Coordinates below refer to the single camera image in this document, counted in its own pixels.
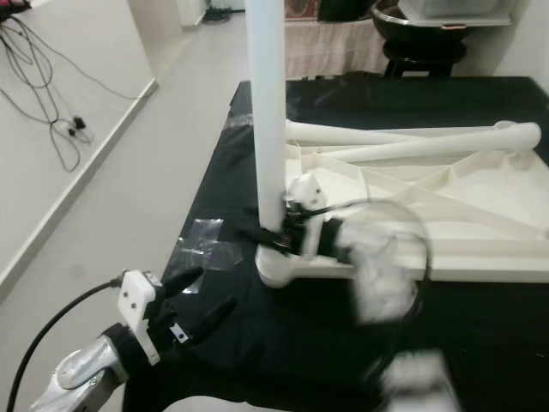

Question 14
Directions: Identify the pink cloth covered table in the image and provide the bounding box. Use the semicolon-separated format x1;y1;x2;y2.
283;19;387;78

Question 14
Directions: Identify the large black wok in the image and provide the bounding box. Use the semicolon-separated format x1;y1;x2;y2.
371;0;477;39

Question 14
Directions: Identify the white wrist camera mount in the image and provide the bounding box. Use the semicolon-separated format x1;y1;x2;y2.
285;172;329;257
118;270;164;366

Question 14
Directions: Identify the white plastic table top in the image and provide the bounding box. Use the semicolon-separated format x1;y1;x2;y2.
256;120;549;288

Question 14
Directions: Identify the white plastic table leg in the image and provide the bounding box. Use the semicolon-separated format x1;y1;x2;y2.
283;120;438;147
330;120;543;166
244;0;288;237

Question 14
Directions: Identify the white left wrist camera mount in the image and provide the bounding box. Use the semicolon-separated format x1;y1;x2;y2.
118;270;164;366

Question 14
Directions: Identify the thin black wall cable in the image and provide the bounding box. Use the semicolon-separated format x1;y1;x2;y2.
43;24;142;102

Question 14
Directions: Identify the black cable with power adapter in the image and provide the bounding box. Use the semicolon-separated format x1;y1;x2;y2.
0;17;95;173

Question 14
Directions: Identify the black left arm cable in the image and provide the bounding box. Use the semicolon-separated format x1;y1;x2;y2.
7;276;130;412

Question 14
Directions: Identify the red printed box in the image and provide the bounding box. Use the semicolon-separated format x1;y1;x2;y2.
285;0;323;20

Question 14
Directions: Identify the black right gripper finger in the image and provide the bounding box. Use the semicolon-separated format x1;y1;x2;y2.
235;225;297;255

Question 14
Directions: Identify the black bag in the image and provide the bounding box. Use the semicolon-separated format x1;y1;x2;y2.
317;0;374;22

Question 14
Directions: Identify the black tablecloth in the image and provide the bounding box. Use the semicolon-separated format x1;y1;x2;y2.
120;76;549;412

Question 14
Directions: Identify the clear plastic storage box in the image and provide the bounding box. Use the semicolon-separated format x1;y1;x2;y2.
399;0;511;22

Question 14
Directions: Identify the clear crumpled tape patch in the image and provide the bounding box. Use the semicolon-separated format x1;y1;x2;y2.
180;219;245;269

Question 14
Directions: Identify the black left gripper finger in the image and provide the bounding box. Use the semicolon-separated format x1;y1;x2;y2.
187;296;239;342
161;266;206;298

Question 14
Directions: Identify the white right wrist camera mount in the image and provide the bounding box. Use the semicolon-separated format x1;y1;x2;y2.
285;172;329;257

